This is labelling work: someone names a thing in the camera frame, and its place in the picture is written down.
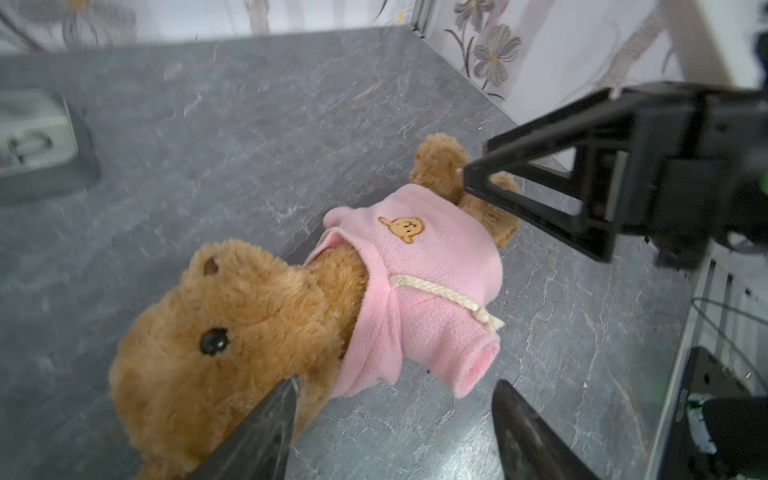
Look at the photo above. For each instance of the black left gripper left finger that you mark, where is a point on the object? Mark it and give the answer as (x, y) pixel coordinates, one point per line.
(259, 447)

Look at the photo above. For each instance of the metal instrument tray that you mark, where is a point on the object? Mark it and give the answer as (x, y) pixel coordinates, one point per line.
(46, 148)

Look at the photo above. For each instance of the brown teddy bear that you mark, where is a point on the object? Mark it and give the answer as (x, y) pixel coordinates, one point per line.
(240, 320)

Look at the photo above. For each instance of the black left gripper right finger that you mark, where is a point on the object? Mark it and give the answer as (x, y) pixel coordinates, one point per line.
(528, 448)

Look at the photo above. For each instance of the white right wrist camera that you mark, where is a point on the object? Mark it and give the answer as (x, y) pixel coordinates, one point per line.
(719, 42)

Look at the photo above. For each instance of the pink teddy hoodie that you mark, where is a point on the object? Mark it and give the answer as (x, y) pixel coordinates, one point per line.
(432, 271)

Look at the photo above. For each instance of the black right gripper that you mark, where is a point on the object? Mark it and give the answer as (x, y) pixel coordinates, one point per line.
(696, 171)

